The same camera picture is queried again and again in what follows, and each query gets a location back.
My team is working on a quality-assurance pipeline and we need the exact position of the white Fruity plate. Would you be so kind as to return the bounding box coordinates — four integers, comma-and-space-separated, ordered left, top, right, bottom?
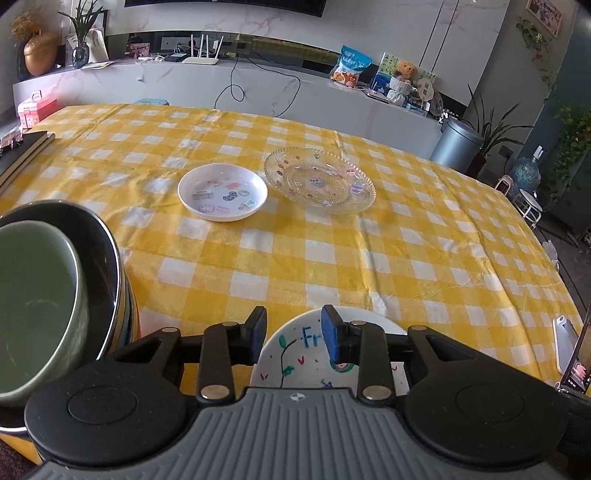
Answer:
248, 305, 412, 398

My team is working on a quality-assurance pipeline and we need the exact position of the orange steel bowl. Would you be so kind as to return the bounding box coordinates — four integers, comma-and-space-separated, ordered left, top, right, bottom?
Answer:
0, 199, 139, 432

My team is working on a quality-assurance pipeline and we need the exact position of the small white sticker plate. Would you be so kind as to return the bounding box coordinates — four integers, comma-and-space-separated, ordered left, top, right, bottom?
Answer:
176, 163, 269, 222

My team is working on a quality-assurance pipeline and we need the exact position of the clear glass plate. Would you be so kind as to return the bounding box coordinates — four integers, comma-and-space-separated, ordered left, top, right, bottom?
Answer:
263, 147, 377, 215

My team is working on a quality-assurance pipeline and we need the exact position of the green ceramic bowl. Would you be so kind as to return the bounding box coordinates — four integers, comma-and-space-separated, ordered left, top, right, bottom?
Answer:
1, 220, 89, 407

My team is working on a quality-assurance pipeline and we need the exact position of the yellow checkered tablecloth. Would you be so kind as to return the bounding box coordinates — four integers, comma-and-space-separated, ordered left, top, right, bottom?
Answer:
0, 103, 585, 464

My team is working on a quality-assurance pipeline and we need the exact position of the white round side stool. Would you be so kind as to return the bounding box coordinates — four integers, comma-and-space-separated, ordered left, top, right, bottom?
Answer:
512, 189, 543, 230

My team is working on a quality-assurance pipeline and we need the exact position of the smartphone on stand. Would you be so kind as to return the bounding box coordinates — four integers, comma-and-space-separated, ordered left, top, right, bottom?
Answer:
553, 314, 590, 397

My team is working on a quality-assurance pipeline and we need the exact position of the grey metal trash bin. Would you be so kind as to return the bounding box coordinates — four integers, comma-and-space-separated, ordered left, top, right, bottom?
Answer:
430, 117, 484, 173

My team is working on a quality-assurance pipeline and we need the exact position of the blue water jug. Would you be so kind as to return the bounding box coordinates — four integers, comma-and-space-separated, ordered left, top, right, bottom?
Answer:
507, 145, 544, 199

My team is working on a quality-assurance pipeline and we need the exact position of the white tv cabinet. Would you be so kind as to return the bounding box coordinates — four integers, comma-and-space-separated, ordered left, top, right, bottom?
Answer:
12, 60, 441, 158

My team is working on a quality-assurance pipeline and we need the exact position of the potted plant by bin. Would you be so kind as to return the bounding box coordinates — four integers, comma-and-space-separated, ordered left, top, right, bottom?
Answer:
461, 86, 533, 179

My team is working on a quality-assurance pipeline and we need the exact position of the light blue plastic stool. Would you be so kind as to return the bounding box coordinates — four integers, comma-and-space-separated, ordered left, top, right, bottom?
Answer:
134, 98, 169, 106

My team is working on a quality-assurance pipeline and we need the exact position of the teddy bear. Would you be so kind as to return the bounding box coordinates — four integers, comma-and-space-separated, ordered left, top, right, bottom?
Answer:
394, 60, 418, 84

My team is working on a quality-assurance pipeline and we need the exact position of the blue snack bag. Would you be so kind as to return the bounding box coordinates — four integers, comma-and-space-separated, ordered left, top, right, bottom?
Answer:
329, 45, 372, 88

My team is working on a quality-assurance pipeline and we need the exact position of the white wifi router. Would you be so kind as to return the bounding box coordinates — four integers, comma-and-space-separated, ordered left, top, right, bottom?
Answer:
182, 34, 223, 66

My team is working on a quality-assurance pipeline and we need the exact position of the pink storage box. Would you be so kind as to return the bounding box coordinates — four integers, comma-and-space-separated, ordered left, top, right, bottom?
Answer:
17, 90, 58, 130

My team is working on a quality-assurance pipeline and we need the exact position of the gold vase with dried flowers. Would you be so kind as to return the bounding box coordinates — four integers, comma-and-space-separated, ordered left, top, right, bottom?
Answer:
9, 7, 60, 81

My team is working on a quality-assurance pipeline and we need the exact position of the hanging ivy plant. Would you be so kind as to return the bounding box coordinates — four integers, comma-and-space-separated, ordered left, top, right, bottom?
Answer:
516, 17, 554, 92

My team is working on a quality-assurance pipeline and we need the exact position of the green plant in blue vase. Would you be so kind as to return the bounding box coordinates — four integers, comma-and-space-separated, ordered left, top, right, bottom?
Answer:
59, 0, 106, 69

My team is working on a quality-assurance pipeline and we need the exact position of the framed wall picture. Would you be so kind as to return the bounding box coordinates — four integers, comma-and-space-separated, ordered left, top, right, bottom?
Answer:
526, 0, 563, 38

